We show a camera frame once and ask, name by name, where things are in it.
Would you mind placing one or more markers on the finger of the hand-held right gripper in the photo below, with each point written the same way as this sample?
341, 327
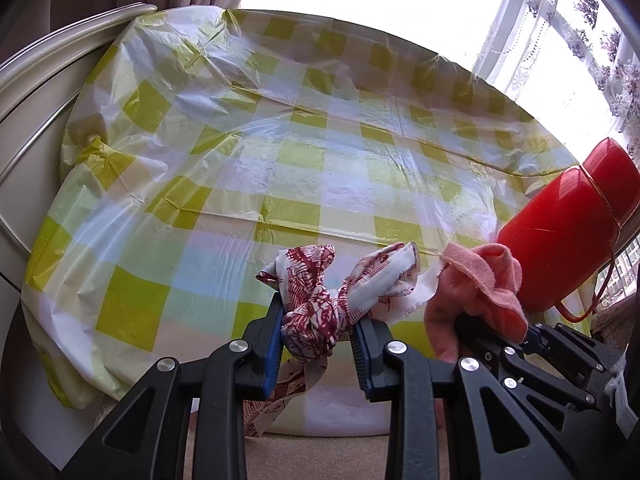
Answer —
492, 352
565, 342

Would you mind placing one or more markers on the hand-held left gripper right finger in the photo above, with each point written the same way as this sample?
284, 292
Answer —
362, 365

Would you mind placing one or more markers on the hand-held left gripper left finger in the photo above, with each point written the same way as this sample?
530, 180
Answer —
272, 360

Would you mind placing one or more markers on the red white patterned cloth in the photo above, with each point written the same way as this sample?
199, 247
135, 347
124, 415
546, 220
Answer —
310, 310

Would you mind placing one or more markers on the salmon pink towel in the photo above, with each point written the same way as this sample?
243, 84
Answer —
480, 280

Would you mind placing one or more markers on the beige upholstered stool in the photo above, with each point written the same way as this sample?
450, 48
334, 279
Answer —
310, 455

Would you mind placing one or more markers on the red thermos jug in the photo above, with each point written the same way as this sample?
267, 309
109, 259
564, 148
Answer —
565, 220

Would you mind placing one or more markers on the yellow checkered plastic tablecloth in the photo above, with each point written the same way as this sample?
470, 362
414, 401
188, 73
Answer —
300, 135

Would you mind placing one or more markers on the floral lace curtain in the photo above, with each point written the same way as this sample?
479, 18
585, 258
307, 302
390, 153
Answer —
600, 45

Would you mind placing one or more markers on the cream wooden cabinet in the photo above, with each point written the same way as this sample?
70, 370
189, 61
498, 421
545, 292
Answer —
40, 100

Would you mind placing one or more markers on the window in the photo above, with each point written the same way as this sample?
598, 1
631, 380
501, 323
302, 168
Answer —
375, 0

